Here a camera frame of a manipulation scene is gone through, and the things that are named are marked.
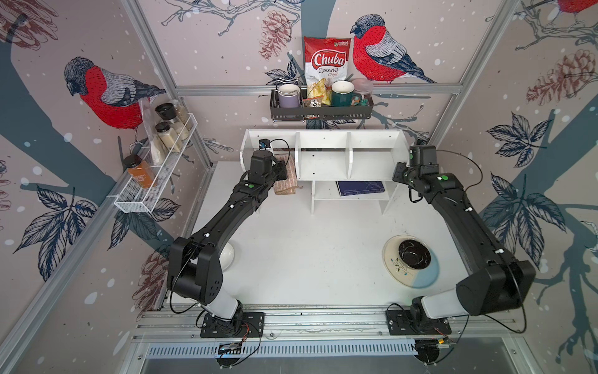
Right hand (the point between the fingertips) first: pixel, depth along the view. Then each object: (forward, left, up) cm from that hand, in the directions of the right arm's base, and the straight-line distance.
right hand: (399, 166), depth 82 cm
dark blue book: (-1, +18, -12) cm, 21 cm away
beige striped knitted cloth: (-9, +39, -1) cm, 40 cm away
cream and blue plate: (-29, -4, -27) cm, 40 cm away
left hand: (+3, +41, +1) cm, 41 cm away
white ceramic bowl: (-26, +63, -24) cm, 73 cm away
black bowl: (-22, -8, -25) cm, 34 cm away
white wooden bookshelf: (+4, +20, -3) cm, 21 cm away
